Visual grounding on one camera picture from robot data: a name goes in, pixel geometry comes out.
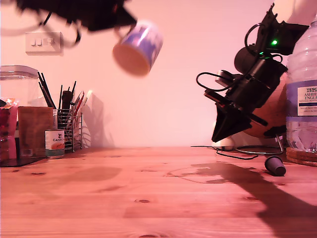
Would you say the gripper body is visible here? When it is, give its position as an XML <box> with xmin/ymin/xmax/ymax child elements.
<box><xmin>204</xmin><ymin>76</ymin><xmax>272</xmax><ymax>127</ymax></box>

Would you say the white mug with blue print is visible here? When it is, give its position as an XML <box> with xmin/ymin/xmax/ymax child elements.
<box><xmin>112</xmin><ymin>19</ymin><xmax>164</xmax><ymax>79</ymax></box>

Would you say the dark coffee capsule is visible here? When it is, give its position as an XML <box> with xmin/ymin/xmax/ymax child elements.
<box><xmin>264</xmin><ymin>155</ymin><xmax>287</xmax><ymax>177</ymax></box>

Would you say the white two-ball figure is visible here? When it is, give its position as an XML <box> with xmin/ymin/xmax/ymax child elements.
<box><xmin>211</xmin><ymin>135</ymin><xmax>235</xmax><ymax>151</ymax></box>

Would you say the cork globe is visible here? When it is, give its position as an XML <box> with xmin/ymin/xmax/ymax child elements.
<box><xmin>250</xmin><ymin>74</ymin><xmax>288</xmax><ymax>138</ymax></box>

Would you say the metal globe stand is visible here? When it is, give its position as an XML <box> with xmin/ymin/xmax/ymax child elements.
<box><xmin>236</xmin><ymin>135</ymin><xmax>285</xmax><ymax>156</ymax></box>

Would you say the large plastic water bottle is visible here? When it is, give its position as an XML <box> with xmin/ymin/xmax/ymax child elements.
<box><xmin>286</xmin><ymin>15</ymin><xmax>317</xmax><ymax>152</ymax></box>

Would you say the white-tipped brush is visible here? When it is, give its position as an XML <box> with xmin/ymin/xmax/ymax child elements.
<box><xmin>79</xmin><ymin>89</ymin><xmax>94</xmax><ymax>111</ymax></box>

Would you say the slim black stick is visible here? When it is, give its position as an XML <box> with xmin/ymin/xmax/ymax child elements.
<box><xmin>70</xmin><ymin>80</ymin><xmax>78</xmax><ymax>109</ymax></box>

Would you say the red pencil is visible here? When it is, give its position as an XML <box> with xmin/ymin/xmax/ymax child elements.
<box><xmin>74</xmin><ymin>91</ymin><xmax>86</xmax><ymax>116</ymax></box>

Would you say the black chopstick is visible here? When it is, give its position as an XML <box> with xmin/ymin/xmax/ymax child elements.
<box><xmin>38</xmin><ymin>81</ymin><xmax>53</xmax><ymax>107</ymax></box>
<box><xmin>37</xmin><ymin>71</ymin><xmax>55</xmax><ymax>109</ymax></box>
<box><xmin>41</xmin><ymin>72</ymin><xmax>57</xmax><ymax>109</ymax></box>

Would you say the glass jar with metal lid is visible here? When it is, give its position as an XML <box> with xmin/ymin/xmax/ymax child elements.
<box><xmin>0</xmin><ymin>64</ymin><xmax>40</xmax><ymax>107</ymax></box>

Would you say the brown cardboard box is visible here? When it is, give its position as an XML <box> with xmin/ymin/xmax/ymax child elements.
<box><xmin>17</xmin><ymin>106</ymin><xmax>54</xmax><ymax>157</ymax></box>

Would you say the small tin can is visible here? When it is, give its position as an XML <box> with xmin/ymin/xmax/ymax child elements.
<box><xmin>45</xmin><ymin>129</ymin><xmax>66</xmax><ymax>159</ymax></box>

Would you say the pink packet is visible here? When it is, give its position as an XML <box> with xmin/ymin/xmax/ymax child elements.
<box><xmin>0</xmin><ymin>98</ymin><xmax>19</xmax><ymax>161</ymax></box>

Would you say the black flat stand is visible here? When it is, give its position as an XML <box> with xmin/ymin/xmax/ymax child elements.
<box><xmin>0</xmin><ymin>156</ymin><xmax>48</xmax><ymax>168</ymax></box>

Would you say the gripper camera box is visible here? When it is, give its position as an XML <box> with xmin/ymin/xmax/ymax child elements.
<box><xmin>215</xmin><ymin>70</ymin><xmax>238</xmax><ymax>86</ymax></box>

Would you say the thin black table cable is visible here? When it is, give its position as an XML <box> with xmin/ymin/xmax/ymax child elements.
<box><xmin>190</xmin><ymin>145</ymin><xmax>260</xmax><ymax>160</ymax></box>

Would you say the black camera cable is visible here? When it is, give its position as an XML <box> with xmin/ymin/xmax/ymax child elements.
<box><xmin>196</xmin><ymin>72</ymin><xmax>235</xmax><ymax>92</ymax></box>

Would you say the black right elbow cable loop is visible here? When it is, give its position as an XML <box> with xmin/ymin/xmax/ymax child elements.
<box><xmin>244</xmin><ymin>23</ymin><xmax>264</xmax><ymax>52</ymax></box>

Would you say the white wall switch plate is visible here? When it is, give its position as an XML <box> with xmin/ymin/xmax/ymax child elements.
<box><xmin>25</xmin><ymin>31</ymin><xmax>64</xmax><ymax>56</ymax></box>

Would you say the thick dark brush handle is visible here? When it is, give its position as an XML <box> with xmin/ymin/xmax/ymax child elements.
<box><xmin>62</xmin><ymin>90</ymin><xmax>73</xmax><ymax>110</ymax></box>

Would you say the wire utensil holder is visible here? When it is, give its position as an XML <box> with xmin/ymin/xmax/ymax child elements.
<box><xmin>56</xmin><ymin>108</ymin><xmax>84</xmax><ymax>152</ymax></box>

